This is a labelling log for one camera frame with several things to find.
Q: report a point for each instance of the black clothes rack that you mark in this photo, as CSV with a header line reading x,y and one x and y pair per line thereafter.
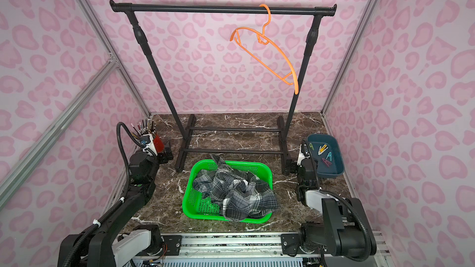
x,y
288,165

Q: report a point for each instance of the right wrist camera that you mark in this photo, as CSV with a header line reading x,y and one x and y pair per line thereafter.
x,y
304,153

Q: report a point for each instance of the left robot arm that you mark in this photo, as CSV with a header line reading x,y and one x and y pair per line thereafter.
x,y
97,246

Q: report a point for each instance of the teal plastic tray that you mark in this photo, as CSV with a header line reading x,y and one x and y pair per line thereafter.
x,y
332,154

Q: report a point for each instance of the black white plaid shirt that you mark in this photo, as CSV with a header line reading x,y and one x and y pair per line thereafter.
x,y
237,193

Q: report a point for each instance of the green plastic basket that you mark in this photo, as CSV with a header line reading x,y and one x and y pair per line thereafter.
x,y
193,204

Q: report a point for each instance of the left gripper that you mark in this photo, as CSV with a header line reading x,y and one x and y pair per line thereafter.
x,y
165,154

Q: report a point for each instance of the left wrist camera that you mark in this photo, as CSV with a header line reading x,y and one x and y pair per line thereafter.
x,y
148,144

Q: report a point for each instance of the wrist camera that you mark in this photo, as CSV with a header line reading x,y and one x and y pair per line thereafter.
x,y
304,153
148,144

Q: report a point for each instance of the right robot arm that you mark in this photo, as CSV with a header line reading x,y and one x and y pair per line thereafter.
x,y
345,230

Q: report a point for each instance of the red pen holder cup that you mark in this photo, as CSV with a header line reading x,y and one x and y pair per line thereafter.
x,y
147,127

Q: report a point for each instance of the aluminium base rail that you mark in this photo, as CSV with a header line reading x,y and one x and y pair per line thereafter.
x,y
210,249

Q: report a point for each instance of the yellow clothespin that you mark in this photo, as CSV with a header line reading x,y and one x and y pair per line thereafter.
x,y
322,149

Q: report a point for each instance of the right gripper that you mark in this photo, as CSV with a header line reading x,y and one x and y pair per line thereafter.
x,y
304,165

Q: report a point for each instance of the pink clothespin in tray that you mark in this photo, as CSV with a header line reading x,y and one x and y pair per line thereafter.
x,y
326,162

